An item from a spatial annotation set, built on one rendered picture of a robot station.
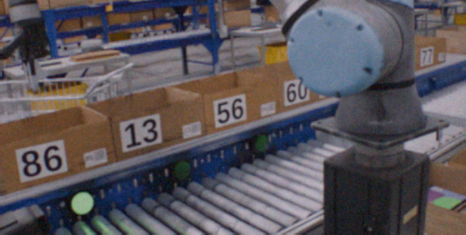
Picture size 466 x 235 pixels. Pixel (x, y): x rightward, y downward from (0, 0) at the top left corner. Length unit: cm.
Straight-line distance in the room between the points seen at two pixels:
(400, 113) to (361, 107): 8
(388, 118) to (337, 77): 22
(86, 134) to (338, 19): 108
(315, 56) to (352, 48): 6
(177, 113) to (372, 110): 97
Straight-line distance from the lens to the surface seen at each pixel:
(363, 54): 73
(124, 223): 155
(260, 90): 199
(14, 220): 90
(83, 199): 158
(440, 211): 136
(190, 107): 178
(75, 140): 160
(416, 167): 103
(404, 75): 95
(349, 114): 95
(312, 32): 75
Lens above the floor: 146
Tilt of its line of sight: 15 degrees down
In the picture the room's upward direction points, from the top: 4 degrees counter-clockwise
